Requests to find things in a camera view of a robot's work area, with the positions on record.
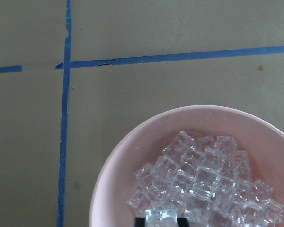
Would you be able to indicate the pink bowl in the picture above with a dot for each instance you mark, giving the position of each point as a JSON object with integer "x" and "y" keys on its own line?
{"x": 116, "y": 181}

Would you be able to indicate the pile of clear ice cubes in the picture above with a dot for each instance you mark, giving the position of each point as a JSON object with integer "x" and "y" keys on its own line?
{"x": 209, "y": 181}

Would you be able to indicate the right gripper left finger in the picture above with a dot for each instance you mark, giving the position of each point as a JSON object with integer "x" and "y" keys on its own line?
{"x": 139, "y": 222}

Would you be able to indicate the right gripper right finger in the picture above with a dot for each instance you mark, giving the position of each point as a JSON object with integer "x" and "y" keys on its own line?
{"x": 182, "y": 222}

